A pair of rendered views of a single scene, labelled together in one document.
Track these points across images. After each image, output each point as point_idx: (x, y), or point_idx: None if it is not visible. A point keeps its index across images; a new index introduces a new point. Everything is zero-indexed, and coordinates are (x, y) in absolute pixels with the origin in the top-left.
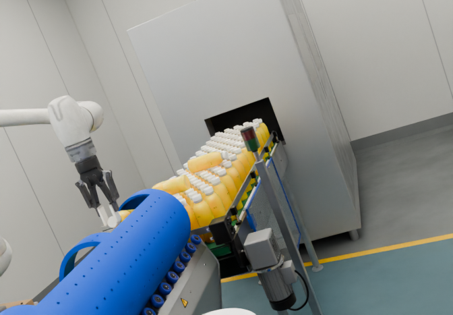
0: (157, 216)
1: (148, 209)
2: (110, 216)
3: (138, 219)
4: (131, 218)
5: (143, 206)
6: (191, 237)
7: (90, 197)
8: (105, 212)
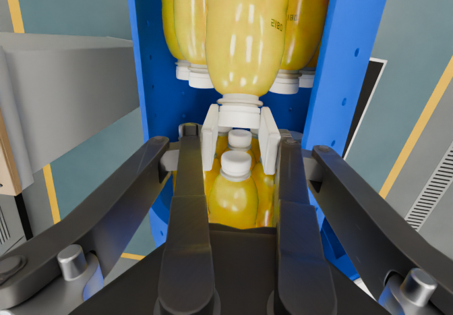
0: (372, 45)
1: (363, 31)
2: (238, 127)
3: (336, 132)
4: (319, 143)
5: (350, 19)
6: None
7: (152, 168)
8: (215, 121)
